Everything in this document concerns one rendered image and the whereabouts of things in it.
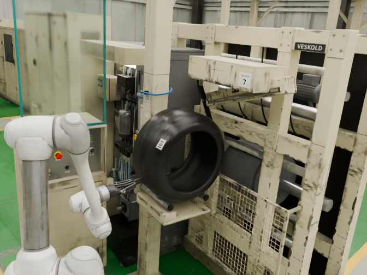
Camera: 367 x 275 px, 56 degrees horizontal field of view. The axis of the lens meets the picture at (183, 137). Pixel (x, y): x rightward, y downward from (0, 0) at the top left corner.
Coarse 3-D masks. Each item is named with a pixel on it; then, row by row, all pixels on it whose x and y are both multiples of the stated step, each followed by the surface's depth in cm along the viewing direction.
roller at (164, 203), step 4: (144, 188) 232; (148, 188) 230; (148, 192) 228; (152, 192) 225; (152, 196) 223; (156, 196) 220; (156, 200) 220; (160, 200) 217; (164, 200) 215; (164, 204) 213; (168, 204) 211; (168, 208) 210; (172, 208) 211
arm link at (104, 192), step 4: (96, 188) 189; (100, 188) 189; (104, 188) 190; (100, 192) 188; (104, 192) 189; (108, 192) 190; (100, 196) 187; (104, 196) 188; (108, 196) 190; (104, 200) 190
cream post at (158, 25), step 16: (160, 0) 208; (160, 16) 211; (160, 32) 214; (160, 48) 217; (144, 64) 227; (160, 64) 221; (144, 80) 230; (160, 80) 224; (160, 96) 228; (144, 112) 235; (144, 208) 252; (144, 224) 255; (160, 224) 260; (144, 240) 259; (144, 256) 262; (144, 272) 265
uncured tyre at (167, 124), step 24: (168, 120) 201; (192, 120) 202; (144, 144) 202; (168, 144) 195; (192, 144) 243; (216, 144) 218; (144, 168) 201; (192, 168) 245; (216, 168) 222; (168, 192) 205; (192, 192) 215
